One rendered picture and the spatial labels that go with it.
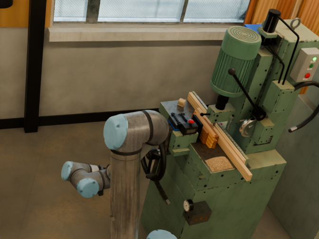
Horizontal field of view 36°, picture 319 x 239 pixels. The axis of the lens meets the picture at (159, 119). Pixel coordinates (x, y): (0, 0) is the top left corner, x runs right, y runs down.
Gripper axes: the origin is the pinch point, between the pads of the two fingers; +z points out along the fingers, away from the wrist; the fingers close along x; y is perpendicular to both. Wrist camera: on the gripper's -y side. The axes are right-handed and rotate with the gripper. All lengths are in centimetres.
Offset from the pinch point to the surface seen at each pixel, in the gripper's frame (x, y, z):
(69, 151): 106, -63, 31
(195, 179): -10.6, 16.0, 29.8
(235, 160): -17, 37, 39
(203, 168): -14.3, 26.5, 25.9
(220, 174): -20.3, 29.1, 31.9
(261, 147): -2, 39, 70
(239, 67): -1, 78, 21
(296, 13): 114, 99, 159
